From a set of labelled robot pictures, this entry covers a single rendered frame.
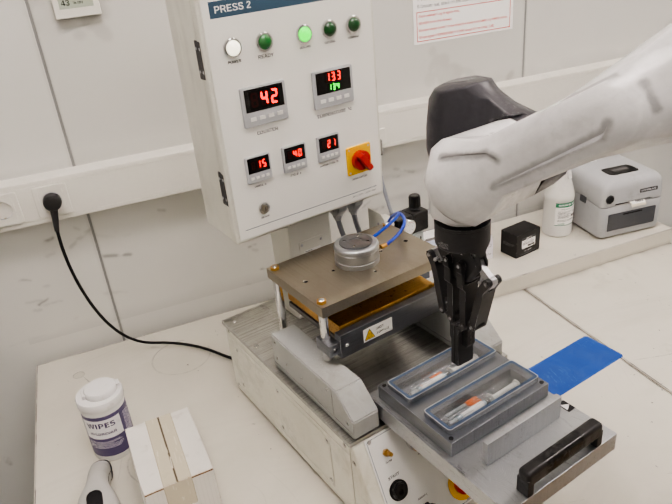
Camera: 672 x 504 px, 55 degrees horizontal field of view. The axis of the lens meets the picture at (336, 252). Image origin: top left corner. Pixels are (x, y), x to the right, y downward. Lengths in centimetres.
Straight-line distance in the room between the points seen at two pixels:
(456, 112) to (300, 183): 46
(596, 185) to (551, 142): 126
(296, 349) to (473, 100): 54
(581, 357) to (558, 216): 51
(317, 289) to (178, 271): 68
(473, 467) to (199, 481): 48
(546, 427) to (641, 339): 65
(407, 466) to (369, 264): 33
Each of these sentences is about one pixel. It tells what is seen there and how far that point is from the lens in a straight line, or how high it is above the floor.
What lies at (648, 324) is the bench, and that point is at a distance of 167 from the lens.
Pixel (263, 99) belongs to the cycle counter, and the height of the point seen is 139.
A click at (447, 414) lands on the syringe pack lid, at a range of 96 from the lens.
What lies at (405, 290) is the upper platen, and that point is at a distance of 114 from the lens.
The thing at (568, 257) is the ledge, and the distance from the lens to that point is 182.
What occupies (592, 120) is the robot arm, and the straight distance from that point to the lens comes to 61.
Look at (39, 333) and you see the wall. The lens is 172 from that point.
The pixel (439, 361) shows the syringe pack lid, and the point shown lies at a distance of 106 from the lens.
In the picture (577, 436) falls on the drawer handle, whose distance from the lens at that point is 94.
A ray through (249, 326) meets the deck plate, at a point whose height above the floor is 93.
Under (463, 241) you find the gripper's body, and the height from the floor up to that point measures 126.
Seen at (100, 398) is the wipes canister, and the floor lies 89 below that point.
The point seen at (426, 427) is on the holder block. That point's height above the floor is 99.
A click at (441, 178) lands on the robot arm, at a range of 69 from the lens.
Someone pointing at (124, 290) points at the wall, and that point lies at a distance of 168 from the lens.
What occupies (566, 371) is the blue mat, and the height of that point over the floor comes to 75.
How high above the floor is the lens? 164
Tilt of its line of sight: 27 degrees down
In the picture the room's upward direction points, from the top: 6 degrees counter-clockwise
